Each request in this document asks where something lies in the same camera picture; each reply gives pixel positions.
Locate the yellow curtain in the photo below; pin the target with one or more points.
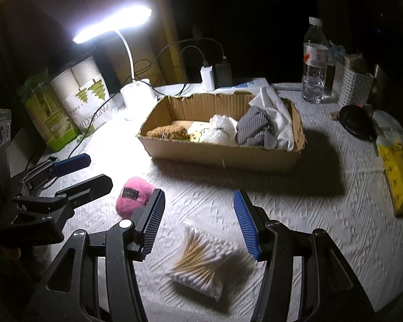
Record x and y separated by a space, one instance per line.
154 60

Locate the grey sock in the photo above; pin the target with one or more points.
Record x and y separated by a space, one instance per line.
252 125

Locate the white desk lamp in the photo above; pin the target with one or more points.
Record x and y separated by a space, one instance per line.
136 94

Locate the person's left hand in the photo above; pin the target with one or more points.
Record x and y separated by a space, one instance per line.
12 254

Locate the white green patterned cloth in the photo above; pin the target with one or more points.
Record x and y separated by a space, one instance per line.
198 132

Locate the white crumpled papers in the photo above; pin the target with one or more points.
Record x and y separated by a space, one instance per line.
389 127

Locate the white charger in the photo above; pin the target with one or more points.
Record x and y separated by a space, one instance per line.
207 77

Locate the bag of cotton swabs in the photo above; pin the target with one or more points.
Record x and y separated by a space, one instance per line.
201 258

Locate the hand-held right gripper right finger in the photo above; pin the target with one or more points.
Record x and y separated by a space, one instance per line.
247 224

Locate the clear plastic water bottle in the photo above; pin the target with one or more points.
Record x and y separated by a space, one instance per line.
314 70

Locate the packets in basket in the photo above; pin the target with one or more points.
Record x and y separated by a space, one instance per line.
356 63

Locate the white perforated basket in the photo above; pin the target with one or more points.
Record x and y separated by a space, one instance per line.
351 85

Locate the blue plastic item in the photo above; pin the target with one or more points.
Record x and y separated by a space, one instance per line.
337 53

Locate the green paper cup pack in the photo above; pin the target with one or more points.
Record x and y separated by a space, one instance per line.
43 114

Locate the white embossed tablecloth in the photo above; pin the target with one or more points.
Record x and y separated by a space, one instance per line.
322 214

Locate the red small item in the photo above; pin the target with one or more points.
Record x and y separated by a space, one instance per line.
364 107

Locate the brown cardboard box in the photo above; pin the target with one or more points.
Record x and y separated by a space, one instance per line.
215 157

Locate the pink fluffy puff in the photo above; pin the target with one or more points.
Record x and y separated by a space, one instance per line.
132 198

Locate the white blue box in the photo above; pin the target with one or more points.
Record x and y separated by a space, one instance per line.
252 83

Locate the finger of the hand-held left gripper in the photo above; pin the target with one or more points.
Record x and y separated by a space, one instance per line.
87 187
72 165

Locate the white paper cup pack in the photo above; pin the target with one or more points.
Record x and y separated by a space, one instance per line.
84 84

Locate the small brown card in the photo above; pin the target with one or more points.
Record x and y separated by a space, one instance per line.
333 116

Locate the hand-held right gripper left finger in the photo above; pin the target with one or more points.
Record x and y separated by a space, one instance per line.
157 208

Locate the black power adapter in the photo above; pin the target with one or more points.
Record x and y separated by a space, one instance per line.
223 73

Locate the brown plush toy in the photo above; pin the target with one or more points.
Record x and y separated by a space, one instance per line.
166 133

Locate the white fluffy ball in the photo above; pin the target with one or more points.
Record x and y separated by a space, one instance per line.
220 129

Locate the black pouch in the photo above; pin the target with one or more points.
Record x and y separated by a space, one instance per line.
356 122

